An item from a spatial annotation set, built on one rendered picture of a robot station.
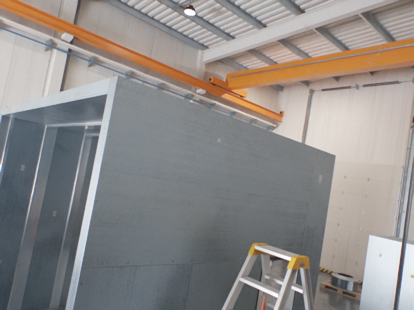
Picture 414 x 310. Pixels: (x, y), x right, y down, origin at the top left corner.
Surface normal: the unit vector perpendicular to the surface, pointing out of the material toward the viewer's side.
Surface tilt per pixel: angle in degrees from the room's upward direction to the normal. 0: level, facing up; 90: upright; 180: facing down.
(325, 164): 90
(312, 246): 90
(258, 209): 90
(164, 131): 90
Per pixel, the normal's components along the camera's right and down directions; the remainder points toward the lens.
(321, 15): -0.74, -0.17
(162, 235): 0.65, 0.07
